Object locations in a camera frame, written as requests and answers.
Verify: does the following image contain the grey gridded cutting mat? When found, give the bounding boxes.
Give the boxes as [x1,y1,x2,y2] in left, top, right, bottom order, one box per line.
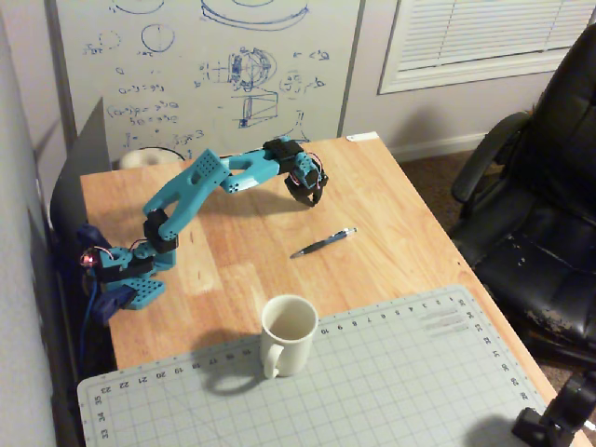
[76,284,549,447]

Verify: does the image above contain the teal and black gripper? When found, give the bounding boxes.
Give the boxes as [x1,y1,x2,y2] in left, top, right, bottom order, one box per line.
[284,151,329,207]

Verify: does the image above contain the dark grey flat panel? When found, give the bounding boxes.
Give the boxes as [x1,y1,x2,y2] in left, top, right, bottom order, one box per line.
[48,96,113,234]

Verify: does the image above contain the blue cable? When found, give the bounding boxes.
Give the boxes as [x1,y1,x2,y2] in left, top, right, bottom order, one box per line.
[81,274,102,373]

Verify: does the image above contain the white window blinds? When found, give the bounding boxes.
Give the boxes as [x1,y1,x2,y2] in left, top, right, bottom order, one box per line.
[377,0,596,96]

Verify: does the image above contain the white round spool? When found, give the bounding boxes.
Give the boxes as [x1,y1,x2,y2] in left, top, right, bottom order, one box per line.
[118,147,185,169]

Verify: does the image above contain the black camera stand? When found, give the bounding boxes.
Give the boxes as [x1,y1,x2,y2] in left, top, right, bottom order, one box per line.
[510,372,596,447]

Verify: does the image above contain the blue and black pen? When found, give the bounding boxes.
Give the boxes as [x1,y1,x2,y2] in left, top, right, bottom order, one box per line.
[289,227,359,260]

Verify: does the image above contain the dark blue table clamp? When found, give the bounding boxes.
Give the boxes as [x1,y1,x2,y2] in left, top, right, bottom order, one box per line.
[76,223,136,325]

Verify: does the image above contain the cream ceramic mug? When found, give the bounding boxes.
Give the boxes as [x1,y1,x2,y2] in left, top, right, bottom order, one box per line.
[259,293,320,379]

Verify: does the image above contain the black leather office chair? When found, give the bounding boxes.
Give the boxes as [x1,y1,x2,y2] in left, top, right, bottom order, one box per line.
[449,20,596,369]

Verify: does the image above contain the whiteboard with blue drawings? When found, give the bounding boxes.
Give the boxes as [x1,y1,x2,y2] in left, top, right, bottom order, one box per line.
[45,0,367,162]

